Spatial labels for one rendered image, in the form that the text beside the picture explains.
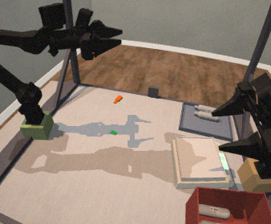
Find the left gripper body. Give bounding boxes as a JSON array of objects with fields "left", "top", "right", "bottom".
[{"left": 237, "top": 80, "right": 271, "bottom": 169}]

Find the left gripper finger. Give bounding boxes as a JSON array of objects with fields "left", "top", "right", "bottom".
[
  {"left": 212, "top": 87, "right": 244, "bottom": 116},
  {"left": 218, "top": 132, "right": 263, "bottom": 164}
]

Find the red open box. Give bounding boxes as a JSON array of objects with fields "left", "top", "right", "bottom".
[{"left": 185, "top": 186, "right": 271, "bottom": 224}]

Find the white gas cylinder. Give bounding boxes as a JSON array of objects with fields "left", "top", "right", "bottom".
[{"left": 199, "top": 204, "right": 230, "bottom": 219}]

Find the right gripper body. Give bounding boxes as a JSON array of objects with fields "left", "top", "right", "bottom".
[{"left": 66, "top": 20, "right": 101, "bottom": 60}]

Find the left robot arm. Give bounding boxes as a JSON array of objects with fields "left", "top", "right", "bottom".
[{"left": 251, "top": 73, "right": 271, "bottom": 179}]

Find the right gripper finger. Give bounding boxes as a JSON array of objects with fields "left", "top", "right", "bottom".
[
  {"left": 92, "top": 33, "right": 122, "bottom": 58},
  {"left": 99, "top": 21, "right": 123, "bottom": 39}
]

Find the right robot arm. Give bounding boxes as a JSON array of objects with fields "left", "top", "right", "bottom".
[{"left": 0, "top": 3, "right": 93, "bottom": 125}]

